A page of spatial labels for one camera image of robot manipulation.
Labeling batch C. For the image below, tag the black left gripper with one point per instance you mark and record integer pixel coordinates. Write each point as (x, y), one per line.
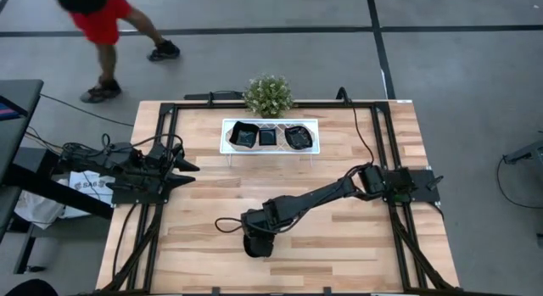
(163, 160)

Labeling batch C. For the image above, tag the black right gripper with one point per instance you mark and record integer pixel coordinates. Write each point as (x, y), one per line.
(261, 224)

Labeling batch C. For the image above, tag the black leaf-shaped plate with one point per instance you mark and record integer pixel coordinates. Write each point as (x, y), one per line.
(259, 252)
(298, 137)

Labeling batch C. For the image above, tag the black wavy square plate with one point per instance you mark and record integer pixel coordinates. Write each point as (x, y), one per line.
(243, 135)

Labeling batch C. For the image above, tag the small black square plate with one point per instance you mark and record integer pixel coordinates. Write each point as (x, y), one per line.
(267, 137)

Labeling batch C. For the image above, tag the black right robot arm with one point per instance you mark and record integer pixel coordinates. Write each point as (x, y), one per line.
(318, 198)

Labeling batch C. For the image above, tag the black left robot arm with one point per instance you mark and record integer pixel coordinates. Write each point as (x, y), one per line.
(110, 160)

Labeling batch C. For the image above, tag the black table clamp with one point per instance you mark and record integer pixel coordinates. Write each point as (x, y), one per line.
(216, 292)
(327, 292)

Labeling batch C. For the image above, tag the white lattice raised rack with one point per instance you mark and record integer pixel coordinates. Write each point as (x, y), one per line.
(275, 152)

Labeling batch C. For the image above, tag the white printed paper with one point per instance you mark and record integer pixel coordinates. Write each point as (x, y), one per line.
(87, 185)

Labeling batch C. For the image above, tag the green potted plant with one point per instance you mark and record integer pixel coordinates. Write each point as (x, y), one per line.
(269, 94)

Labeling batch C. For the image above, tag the white plastic bag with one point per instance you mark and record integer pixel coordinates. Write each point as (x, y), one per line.
(38, 209)

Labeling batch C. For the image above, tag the person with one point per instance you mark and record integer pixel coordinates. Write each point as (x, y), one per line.
(102, 20)
(29, 289)

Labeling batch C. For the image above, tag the black stand foot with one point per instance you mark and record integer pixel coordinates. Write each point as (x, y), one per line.
(25, 251)

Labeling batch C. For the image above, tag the black side desk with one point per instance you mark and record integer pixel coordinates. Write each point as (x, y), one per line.
(19, 92)

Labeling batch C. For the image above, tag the colourful screen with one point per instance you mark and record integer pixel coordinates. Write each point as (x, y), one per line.
(6, 111)

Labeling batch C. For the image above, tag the grey stand leg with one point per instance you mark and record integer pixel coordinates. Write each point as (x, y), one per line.
(530, 151)

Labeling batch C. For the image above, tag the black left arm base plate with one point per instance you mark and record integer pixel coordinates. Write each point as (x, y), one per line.
(127, 198)

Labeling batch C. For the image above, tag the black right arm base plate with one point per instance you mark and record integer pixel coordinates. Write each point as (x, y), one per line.
(424, 194)

